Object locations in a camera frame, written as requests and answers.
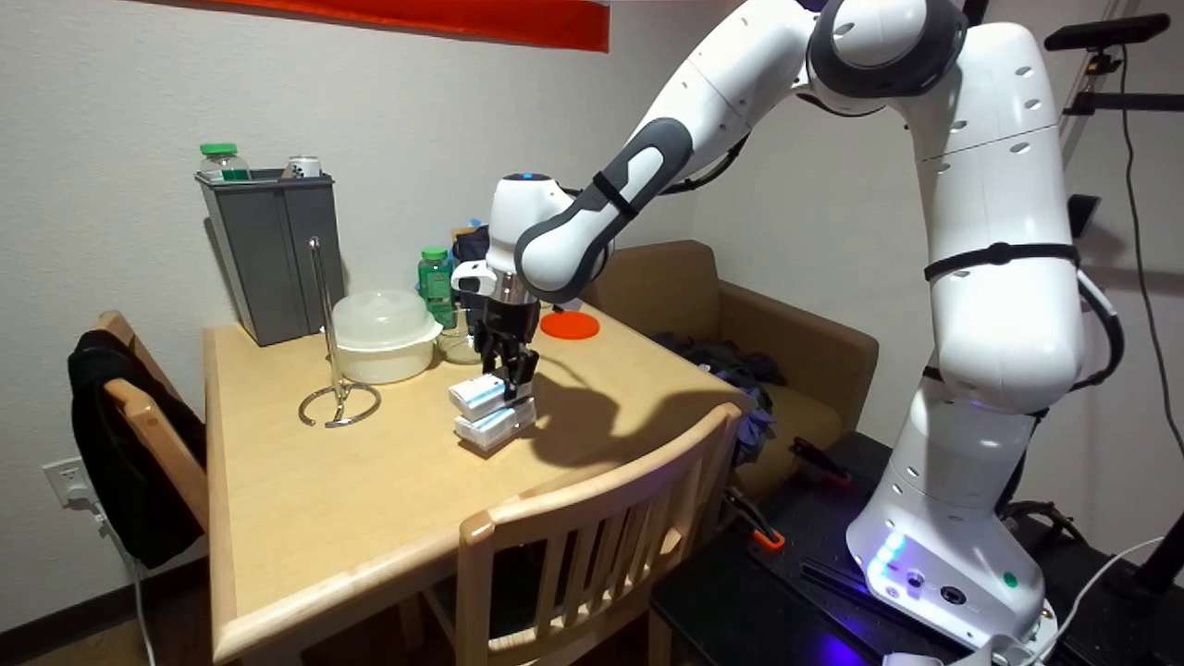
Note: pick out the dark navy bag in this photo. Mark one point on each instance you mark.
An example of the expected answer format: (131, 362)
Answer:
(469, 245)

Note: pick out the grey plastic bin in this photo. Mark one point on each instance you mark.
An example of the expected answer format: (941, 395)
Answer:
(272, 259)

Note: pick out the wooden chair with jacket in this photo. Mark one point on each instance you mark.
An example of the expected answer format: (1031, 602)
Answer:
(162, 449)

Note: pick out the brown armchair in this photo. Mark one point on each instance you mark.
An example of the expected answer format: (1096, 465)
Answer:
(802, 355)

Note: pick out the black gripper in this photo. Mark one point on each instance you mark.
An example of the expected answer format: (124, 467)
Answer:
(502, 323)

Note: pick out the clear small jar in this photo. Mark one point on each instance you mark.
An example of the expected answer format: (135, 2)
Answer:
(304, 165)

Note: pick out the black camera stand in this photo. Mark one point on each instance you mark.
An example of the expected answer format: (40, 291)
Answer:
(1103, 29)

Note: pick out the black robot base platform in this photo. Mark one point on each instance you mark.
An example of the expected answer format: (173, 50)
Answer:
(743, 605)

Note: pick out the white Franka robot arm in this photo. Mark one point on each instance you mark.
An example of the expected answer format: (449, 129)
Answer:
(1001, 186)

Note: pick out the white lidded plastic bowl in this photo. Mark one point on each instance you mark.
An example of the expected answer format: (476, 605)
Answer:
(378, 334)

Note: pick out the white wall outlet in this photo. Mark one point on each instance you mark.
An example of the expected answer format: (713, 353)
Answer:
(69, 482)

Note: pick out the purple cloth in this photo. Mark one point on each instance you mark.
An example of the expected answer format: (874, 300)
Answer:
(751, 428)

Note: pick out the wooden slat-back chair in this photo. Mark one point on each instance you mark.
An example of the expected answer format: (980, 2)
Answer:
(594, 482)

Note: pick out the wrist-mounted camera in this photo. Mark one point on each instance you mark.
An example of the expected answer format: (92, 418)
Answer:
(471, 276)

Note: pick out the red wall banner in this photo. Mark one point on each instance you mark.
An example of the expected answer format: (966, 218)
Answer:
(431, 15)

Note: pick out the black clothes pile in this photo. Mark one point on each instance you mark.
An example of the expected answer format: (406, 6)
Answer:
(728, 359)

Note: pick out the clear glass bowl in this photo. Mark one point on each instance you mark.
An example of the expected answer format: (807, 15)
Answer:
(452, 344)

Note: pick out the green-lidded jar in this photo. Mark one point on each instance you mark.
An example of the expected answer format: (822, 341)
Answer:
(220, 154)

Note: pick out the orange round lid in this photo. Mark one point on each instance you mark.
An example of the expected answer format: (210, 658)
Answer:
(570, 328)

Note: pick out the green plastic bottle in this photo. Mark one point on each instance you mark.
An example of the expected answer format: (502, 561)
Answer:
(434, 282)

